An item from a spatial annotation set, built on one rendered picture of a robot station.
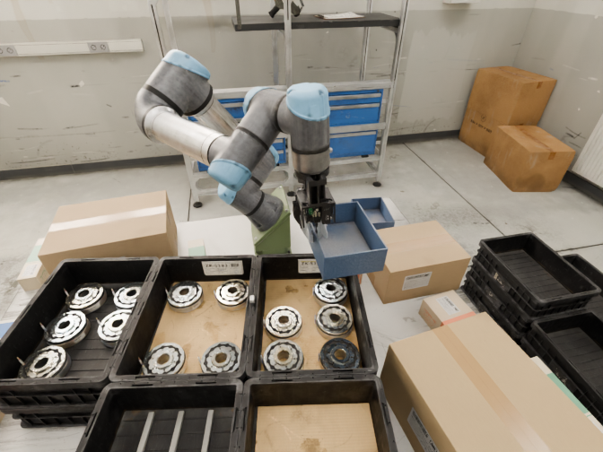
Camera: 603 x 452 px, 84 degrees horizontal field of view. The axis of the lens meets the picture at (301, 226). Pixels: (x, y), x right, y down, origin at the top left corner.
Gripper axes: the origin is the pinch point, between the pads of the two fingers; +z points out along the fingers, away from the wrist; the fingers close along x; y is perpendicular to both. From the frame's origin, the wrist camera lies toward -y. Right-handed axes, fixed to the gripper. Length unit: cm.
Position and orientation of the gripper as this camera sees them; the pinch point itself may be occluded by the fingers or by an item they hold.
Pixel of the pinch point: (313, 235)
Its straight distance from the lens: 81.9
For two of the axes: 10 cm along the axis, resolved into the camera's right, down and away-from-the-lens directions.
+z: 0.7, 7.8, 6.2
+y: 1.9, 6.0, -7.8
